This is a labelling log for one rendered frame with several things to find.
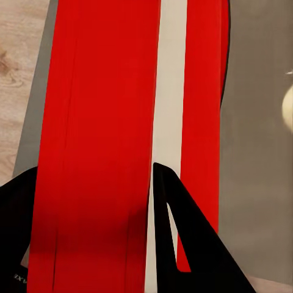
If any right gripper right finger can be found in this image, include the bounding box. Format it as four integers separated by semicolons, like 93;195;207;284
153;162;256;293

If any radio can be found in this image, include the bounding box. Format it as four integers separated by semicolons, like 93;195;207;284
26;0;231;293

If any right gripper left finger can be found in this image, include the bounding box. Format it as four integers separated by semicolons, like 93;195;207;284
0;167;38;293

